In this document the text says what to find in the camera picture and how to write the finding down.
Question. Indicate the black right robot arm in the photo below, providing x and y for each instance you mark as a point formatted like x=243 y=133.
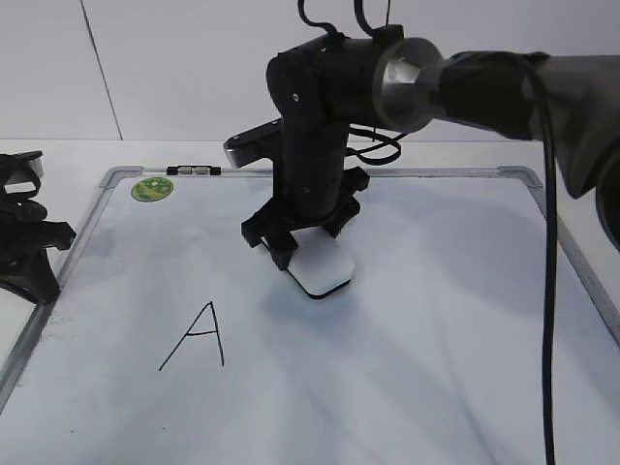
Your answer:
x=334 y=86

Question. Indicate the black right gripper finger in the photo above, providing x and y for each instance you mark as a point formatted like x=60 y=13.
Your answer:
x=281 y=245
x=344 y=213

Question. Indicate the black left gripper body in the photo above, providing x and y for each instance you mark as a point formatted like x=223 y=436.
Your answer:
x=24 y=225

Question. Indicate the white board with aluminium frame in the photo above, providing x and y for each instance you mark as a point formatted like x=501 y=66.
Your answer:
x=174 y=342

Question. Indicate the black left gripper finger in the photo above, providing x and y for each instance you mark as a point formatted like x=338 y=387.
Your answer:
x=30 y=277

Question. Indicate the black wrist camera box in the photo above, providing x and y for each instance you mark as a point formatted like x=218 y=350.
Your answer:
x=262 y=142

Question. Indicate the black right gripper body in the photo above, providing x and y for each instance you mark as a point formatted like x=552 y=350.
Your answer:
x=310 y=181

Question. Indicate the white rectangular board eraser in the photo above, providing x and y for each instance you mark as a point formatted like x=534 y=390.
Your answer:
x=319 y=267

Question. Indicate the black marker pen on frame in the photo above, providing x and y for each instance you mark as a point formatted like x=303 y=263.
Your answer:
x=184 y=170

